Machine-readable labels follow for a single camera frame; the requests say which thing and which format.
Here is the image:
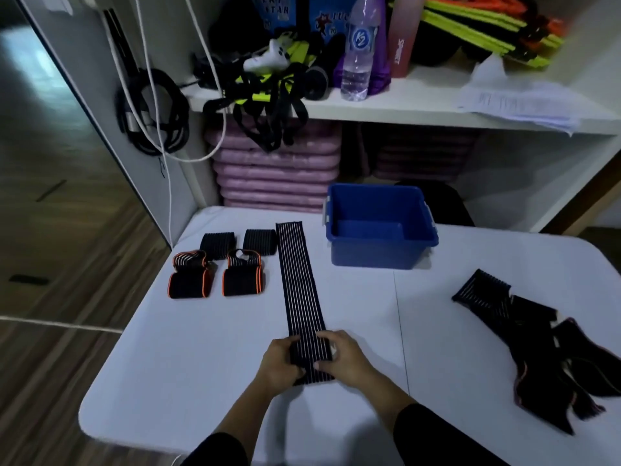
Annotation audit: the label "small blue package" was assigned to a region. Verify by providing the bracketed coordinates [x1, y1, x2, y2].
[250, 0, 297, 34]

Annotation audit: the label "purple bottle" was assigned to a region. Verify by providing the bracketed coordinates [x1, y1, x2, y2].
[332, 0, 393, 96]

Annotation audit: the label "large blue package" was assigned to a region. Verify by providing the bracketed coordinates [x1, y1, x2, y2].
[308, 0, 362, 44]

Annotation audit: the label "clear plastic water bottle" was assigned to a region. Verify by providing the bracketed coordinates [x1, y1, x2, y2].
[339, 0, 382, 102]

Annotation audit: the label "blue plastic bin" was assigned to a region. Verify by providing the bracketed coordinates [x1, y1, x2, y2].
[323, 183, 440, 271]

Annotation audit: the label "black round bag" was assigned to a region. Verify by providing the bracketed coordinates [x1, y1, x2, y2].
[411, 21, 462, 67]

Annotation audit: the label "thin white cable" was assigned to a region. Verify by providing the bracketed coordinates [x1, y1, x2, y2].
[133, 0, 174, 248]

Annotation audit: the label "pile of black orange straps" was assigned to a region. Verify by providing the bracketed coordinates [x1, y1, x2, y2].
[451, 269, 621, 436]

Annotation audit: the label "stack of pink mats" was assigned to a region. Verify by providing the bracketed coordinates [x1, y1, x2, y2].
[371, 128, 479, 183]
[203, 116, 343, 214]

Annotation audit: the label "black yellow suspension straps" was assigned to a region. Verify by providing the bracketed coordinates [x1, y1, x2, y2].
[191, 38, 331, 153]

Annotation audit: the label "person's left forearm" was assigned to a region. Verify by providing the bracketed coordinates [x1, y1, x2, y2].
[182, 378, 282, 466]

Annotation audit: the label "person's right forearm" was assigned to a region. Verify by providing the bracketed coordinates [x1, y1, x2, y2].
[366, 375, 510, 466]

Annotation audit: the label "black striped strap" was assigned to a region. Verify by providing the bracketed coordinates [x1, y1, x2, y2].
[199, 231, 237, 261]
[275, 221, 336, 386]
[242, 229, 278, 257]

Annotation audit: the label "black cylindrical roller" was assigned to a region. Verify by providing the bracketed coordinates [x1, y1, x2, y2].
[305, 33, 346, 101]

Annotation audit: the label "person's right hand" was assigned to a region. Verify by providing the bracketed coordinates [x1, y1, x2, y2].
[312, 329, 384, 392]

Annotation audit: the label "pink sport bottle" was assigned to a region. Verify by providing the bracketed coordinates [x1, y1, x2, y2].
[387, 0, 427, 79]

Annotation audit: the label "white handheld controller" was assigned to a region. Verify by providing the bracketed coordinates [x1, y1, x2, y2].
[242, 39, 288, 74]

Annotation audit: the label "thick white cable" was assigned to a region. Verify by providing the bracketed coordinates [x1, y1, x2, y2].
[99, 0, 228, 164]

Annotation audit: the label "white paper sheets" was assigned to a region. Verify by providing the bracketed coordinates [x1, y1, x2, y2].
[455, 52, 581, 137]

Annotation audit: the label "yellow orange agility ladder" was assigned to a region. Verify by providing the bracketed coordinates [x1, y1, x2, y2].
[422, 0, 566, 69]

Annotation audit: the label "black coiled cable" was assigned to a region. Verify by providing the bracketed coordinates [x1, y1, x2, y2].
[116, 67, 191, 157]

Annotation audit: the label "black chair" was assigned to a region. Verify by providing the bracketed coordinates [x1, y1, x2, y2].
[395, 180, 476, 228]

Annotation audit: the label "person's left hand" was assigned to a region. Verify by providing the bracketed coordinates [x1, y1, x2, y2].
[254, 336, 307, 399]

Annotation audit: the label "black cloth bag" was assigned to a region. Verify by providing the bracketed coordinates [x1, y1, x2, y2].
[208, 4, 270, 56]

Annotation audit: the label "wooden door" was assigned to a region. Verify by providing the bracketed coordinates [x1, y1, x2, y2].
[543, 150, 621, 237]

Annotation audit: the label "white shelf unit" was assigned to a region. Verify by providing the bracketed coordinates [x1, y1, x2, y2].
[14, 0, 621, 248]

